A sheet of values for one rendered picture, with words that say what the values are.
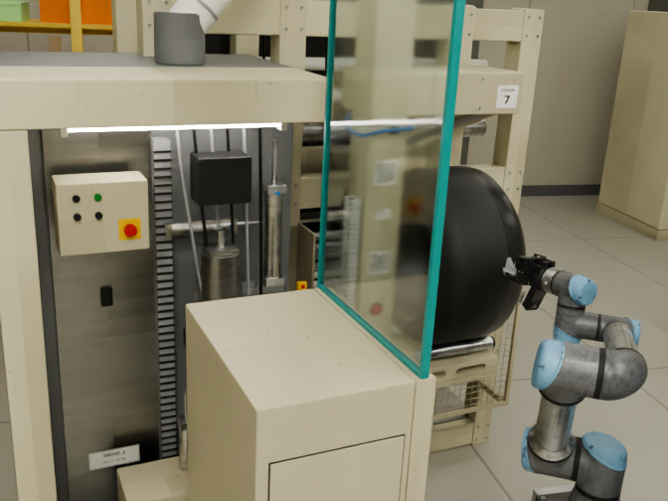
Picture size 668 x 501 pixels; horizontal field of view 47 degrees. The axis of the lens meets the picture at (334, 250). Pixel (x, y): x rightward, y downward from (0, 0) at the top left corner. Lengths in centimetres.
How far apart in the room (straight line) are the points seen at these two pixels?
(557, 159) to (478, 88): 604
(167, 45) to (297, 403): 123
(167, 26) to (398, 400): 129
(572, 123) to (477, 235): 647
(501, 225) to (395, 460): 100
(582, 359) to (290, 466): 68
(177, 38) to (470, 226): 103
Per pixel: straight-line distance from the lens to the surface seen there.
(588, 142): 895
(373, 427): 162
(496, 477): 365
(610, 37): 888
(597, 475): 216
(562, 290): 217
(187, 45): 234
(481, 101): 281
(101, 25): 484
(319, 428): 156
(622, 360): 181
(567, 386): 179
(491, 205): 245
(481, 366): 272
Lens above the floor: 202
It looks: 19 degrees down
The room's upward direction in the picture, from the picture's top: 3 degrees clockwise
